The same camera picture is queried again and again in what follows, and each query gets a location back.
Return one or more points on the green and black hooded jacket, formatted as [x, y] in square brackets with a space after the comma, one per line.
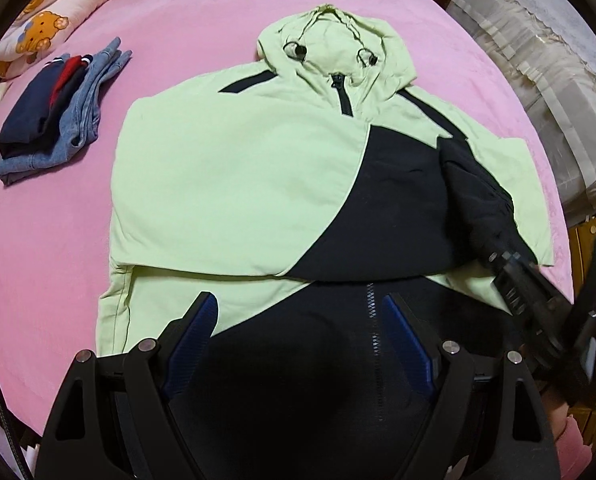
[228, 160]

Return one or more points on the folded blue denim jeans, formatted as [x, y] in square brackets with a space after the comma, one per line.
[85, 110]

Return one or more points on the wooden bedside cabinet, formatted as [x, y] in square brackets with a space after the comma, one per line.
[585, 255]

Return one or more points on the person's right forearm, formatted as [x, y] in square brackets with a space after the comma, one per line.
[573, 440]

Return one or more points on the pink bed sheet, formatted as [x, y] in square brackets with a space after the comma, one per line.
[203, 20]

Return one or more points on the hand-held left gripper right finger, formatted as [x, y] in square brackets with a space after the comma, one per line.
[409, 346]

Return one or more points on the folded navy and red garment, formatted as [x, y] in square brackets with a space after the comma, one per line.
[28, 115]

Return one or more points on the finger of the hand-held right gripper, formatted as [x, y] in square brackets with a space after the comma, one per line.
[528, 295]

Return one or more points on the bear print quilt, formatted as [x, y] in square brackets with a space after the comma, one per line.
[43, 25]

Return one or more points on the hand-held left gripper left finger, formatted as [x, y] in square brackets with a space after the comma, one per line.
[194, 345]

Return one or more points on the white lace cloth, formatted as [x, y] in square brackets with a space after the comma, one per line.
[553, 55]

